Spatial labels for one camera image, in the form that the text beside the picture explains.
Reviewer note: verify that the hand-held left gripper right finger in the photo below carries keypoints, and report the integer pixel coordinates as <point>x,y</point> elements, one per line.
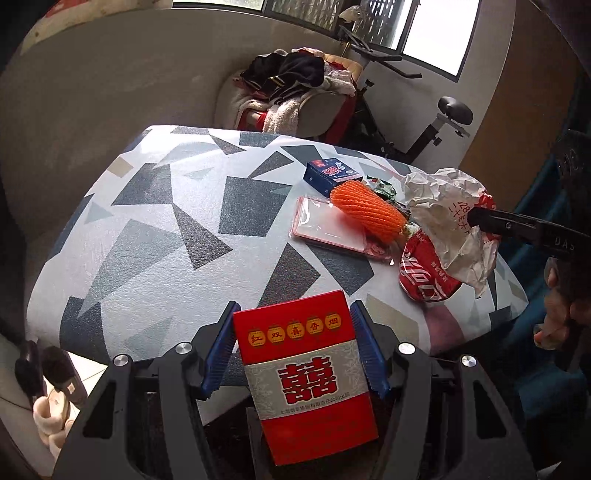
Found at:
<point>369,351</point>

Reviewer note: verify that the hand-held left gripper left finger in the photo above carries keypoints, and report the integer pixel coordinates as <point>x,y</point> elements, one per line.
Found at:
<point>221,351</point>

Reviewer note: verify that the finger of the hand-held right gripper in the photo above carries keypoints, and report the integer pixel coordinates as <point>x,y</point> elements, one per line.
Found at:
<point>508,225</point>

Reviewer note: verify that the red cigarette box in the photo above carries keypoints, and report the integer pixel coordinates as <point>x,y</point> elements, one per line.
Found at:
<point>300,369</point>

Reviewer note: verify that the white paper bag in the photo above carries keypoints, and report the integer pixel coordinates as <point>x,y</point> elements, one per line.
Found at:
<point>438,207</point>

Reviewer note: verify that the crushed red soda can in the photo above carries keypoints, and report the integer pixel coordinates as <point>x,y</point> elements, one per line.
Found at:
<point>425,272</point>

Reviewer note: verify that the clear plastic tray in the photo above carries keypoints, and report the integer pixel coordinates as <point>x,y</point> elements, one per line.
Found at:
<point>323,226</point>

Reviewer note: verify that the orange foam fruit net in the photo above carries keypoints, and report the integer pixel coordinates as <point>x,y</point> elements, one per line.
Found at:
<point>364,210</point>

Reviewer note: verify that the small blue box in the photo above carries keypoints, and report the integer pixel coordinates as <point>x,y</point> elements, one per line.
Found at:
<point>330,173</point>

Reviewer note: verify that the person's right hand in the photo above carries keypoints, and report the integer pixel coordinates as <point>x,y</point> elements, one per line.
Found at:
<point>556,314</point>

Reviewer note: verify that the blue curtain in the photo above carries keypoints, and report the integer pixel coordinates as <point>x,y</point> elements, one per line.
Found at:
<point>531,203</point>

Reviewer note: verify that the brown wooden panel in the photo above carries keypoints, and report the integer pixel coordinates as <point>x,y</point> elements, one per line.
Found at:
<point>521,92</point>

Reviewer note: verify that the geometric patterned table cover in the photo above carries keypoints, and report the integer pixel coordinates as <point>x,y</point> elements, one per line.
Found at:
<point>184,240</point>

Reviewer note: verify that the green candy wrapper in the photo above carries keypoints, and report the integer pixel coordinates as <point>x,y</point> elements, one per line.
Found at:
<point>385,189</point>

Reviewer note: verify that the dark slippers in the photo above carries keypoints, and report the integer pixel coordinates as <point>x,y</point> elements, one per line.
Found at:
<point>60,369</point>

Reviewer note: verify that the black exercise bike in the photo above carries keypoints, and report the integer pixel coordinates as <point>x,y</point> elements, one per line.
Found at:
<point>369,124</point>

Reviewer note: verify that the fluffy beige slipper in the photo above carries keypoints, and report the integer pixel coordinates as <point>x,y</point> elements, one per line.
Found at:
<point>48,422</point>

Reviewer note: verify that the window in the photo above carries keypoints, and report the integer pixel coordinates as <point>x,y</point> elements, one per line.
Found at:
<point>434,32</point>

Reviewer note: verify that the beige armchair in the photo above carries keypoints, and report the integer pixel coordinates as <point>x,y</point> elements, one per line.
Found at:
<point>318,110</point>

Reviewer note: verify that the white pink cloth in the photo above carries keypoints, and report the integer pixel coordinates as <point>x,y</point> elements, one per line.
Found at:
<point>339,78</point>

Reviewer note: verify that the red cloth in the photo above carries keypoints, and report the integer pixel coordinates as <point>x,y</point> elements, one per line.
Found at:
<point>251,121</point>

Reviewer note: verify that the white fleece cloth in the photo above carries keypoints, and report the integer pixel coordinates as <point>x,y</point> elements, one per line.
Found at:
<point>284,115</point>

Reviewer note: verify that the dark jacket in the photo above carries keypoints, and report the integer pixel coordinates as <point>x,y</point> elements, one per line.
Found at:
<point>286,74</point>

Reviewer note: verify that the beige printed cloth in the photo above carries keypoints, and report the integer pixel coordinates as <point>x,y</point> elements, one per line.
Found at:
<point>51,23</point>

